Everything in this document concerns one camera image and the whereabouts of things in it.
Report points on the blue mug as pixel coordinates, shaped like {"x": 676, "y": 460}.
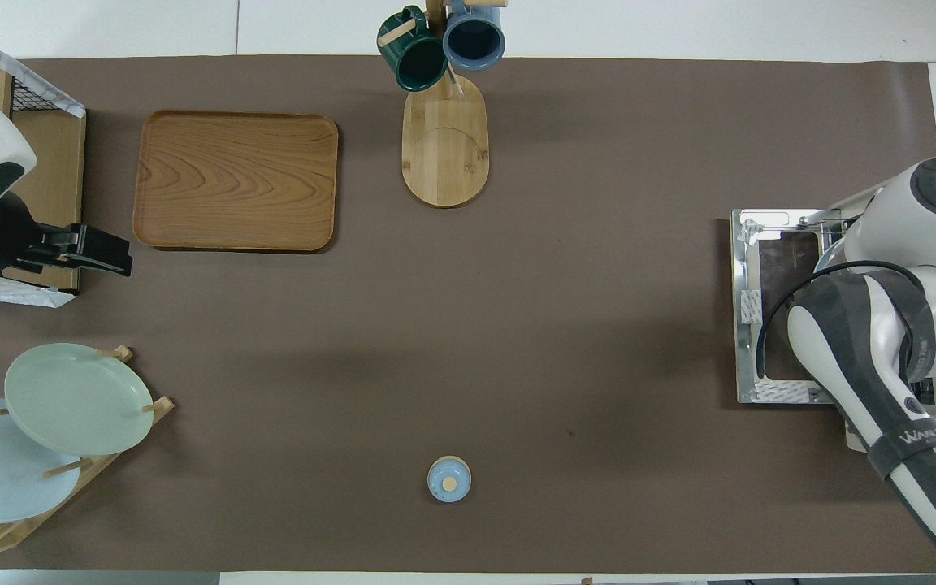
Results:
{"x": 474, "y": 41}

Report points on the wooden two-tier shelf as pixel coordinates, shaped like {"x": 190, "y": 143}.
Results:
{"x": 54, "y": 162}

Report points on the wooden plate rack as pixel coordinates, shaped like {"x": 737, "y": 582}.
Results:
{"x": 163, "y": 404}

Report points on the small blue lid wooden knob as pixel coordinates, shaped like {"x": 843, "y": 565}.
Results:
{"x": 438, "y": 479}

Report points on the brown table mat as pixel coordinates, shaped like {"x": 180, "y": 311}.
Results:
{"x": 517, "y": 284}

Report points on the pale green plate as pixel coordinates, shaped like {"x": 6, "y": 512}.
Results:
{"x": 78, "y": 398}

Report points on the wooden mug tree stand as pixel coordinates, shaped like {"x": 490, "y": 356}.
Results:
{"x": 445, "y": 154}

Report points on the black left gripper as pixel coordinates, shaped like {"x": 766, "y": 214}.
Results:
{"x": 49, "y": 250}

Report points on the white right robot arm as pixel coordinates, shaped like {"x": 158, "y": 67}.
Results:
{"x": 899, "y": 219}

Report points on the rectangular wooden tray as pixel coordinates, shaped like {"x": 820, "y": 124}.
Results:
{"x": 192, "y": 179}

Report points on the dark green mug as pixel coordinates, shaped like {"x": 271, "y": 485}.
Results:
{"x": 419, "y": 61}

